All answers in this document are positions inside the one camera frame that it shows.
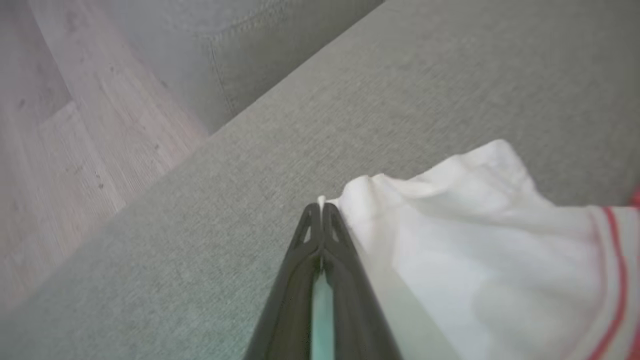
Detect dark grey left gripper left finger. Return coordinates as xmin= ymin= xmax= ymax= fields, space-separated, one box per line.
xmin=243 ymin=202 xmax=322 ymax=360

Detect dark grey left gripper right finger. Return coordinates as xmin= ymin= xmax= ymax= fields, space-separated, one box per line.
xmin=322 ymin=202 xmax=404 ymax=360

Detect red and white jersey garment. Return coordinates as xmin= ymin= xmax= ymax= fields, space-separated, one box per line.
xmin=317 ymin=139 xmax=640 ymax=360

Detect wide grey sofa chaise seat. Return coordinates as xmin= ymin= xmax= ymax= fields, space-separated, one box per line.
xmin=0 ymin=0 xmax=640 ymax=360

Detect long grey sofa seat cushion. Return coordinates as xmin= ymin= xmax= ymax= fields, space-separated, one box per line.
xmin=95 ymin=0 xmax=386 ymax=135

